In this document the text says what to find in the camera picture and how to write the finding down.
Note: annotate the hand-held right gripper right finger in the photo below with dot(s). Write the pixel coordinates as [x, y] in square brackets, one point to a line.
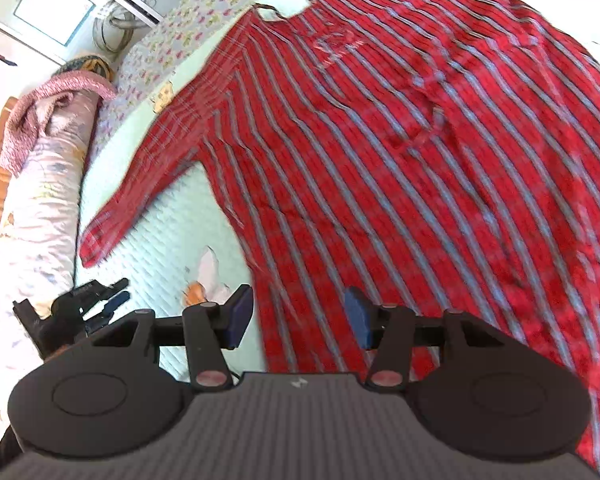
[356, 317]

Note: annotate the mint bee print bedspread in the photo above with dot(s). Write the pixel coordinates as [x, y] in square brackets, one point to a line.
[180, 240]

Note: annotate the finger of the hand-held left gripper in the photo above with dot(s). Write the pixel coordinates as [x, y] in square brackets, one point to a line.
[105, 287]
[116, 301]

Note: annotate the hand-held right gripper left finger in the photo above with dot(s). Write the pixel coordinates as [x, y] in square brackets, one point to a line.
[243, 310]

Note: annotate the long floral bolster pillow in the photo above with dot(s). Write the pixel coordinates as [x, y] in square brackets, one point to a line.
[40, 220]

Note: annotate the pink knitted cloth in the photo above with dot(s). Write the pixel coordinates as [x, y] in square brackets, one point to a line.
[40, 105]

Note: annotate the blue yellow patterned cushion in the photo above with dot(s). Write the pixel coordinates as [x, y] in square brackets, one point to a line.
[87, 66]

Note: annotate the red plaid shirt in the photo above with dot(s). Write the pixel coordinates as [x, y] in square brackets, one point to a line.
[405, 160]

